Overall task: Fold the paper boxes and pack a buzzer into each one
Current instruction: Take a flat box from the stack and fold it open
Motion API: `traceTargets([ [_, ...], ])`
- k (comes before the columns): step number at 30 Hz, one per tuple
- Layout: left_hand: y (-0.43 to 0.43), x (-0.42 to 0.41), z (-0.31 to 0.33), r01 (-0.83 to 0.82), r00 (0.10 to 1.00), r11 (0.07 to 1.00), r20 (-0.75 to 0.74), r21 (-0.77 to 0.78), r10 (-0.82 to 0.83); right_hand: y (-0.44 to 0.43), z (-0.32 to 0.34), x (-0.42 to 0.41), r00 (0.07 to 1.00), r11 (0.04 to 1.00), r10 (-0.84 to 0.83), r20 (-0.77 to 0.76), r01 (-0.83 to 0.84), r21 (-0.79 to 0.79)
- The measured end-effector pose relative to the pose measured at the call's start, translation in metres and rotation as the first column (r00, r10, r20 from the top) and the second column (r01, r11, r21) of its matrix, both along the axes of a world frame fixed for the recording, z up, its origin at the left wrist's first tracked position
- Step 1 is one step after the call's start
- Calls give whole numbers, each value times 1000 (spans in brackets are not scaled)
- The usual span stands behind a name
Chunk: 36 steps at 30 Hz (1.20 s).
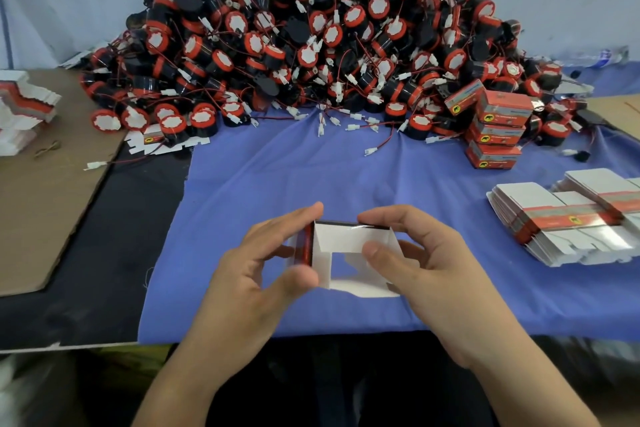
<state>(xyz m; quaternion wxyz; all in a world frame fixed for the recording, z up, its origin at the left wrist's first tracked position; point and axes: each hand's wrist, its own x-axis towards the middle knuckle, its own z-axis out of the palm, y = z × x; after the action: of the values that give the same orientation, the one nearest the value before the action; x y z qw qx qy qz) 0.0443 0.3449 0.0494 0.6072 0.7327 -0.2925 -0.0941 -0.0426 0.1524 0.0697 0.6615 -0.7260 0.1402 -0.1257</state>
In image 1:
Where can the brown cardboard sheet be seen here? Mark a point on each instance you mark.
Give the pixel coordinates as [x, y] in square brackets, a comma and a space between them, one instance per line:
[40, 221]
[618, 113]

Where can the pile of black red buzzers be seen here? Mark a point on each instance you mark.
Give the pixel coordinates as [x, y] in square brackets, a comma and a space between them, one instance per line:
[320, 41]

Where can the person's left forearm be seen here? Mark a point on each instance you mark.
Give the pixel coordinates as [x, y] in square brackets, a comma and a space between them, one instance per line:
[190, 402]

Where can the person's right hand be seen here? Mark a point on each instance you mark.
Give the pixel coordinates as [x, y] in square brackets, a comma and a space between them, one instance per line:
[450, 287]

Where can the blue cloth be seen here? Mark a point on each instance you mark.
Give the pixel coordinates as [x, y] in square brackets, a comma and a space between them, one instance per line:
[250, 181]

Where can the stack of paper boxes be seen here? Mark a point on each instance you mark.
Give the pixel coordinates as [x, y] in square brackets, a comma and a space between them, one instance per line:
[560, 217]
[22, 111]

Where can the clear plastic bottle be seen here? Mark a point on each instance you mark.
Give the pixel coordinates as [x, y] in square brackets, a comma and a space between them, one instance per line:
[600, 56]

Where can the rubber band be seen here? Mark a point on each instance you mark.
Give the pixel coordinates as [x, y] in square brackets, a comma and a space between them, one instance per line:
[46, 149]

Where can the person's left hand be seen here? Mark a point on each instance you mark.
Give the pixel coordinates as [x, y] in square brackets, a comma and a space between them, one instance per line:
[245, 307]

